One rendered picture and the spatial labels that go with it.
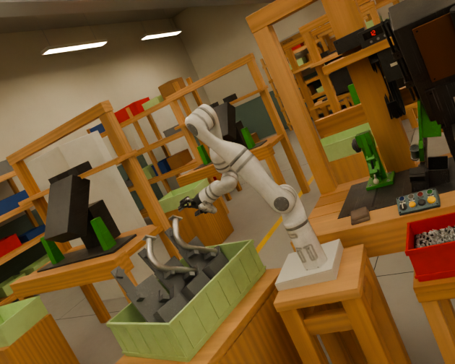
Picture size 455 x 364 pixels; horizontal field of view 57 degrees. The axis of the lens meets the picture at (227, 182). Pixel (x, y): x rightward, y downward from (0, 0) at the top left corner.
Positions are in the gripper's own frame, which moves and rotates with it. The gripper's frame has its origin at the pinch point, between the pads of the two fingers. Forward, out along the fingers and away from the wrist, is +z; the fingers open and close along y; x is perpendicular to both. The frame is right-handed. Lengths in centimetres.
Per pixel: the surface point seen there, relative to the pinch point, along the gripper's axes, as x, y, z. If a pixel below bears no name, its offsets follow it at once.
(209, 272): 22.8, -18.6, 10.7
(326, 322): 60, -29, -42
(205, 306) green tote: 46.4, -1.3, -6.8
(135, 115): -430, -158, 366
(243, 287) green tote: 35.1, -23.5, -6.4
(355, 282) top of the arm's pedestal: 51, -26, -60
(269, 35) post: -85, -19, -54
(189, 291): 34.0, -5.9, 10.1
